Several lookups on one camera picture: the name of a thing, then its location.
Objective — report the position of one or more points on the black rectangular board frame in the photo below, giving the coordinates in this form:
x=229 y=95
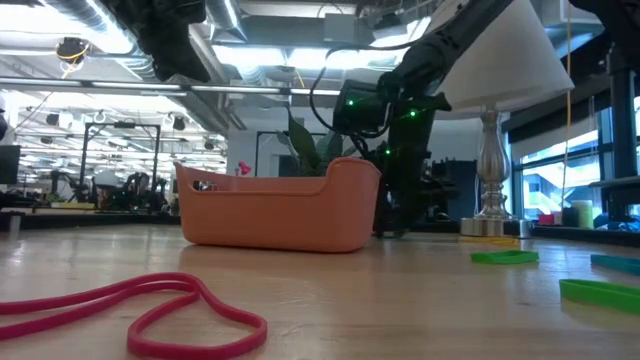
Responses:
x=256 y=150

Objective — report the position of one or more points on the green plant in white pot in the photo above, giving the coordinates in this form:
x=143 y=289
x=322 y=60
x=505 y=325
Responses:
x=302 y=145

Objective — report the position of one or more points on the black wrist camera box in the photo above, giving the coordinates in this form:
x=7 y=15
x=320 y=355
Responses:
x=357 y=112

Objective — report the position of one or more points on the black background robot arm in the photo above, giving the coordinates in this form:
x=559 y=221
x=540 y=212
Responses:
x=135 y=192

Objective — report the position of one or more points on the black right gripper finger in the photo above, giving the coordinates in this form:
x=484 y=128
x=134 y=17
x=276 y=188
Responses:
x=400 y=200

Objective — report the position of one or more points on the blue wide rubber band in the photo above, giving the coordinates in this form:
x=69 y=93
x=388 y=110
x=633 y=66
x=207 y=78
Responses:
x=620 y=264

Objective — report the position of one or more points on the pink desk lamp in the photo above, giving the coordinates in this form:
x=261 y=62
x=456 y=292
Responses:
x=245 y=168

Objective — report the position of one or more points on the red thin rubber band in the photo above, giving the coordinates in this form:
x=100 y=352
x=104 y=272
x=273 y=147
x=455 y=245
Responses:
x=190 y=352

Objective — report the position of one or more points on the black metal frame stand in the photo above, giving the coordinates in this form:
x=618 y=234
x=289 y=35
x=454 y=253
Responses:
x=120 y=125

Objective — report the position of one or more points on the black background monitor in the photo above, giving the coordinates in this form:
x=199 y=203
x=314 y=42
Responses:
x=10 y=165

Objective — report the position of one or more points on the white shade silver table lamp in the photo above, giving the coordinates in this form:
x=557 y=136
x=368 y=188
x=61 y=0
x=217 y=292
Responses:
x=510 y=60

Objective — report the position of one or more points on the green wide rubber band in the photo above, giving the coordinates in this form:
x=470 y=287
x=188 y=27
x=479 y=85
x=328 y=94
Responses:
x=600 y=296
x=480 y=259

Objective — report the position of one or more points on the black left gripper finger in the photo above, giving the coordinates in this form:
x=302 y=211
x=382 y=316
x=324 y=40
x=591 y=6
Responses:
x=180 y=57

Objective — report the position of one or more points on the black pillar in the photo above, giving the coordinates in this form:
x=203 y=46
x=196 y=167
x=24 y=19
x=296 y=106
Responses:
x=622 y=150

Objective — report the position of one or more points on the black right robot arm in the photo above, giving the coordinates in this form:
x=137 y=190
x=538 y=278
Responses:
x=450 y=35

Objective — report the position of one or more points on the red box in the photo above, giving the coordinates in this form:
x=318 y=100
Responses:
x=546 y=219

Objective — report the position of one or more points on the black cabinet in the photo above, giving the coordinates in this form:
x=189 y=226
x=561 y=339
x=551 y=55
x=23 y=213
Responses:
x=460 y=190

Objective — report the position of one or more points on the orange plastic bin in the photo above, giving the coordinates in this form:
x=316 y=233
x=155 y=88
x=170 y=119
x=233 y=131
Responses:
x=275 y=220

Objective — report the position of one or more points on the yellow-green spool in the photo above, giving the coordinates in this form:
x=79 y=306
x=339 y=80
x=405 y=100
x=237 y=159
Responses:
x=582 y=215

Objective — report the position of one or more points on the yellow thin rubber band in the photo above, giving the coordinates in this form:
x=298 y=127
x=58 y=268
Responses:
x=490 y=241

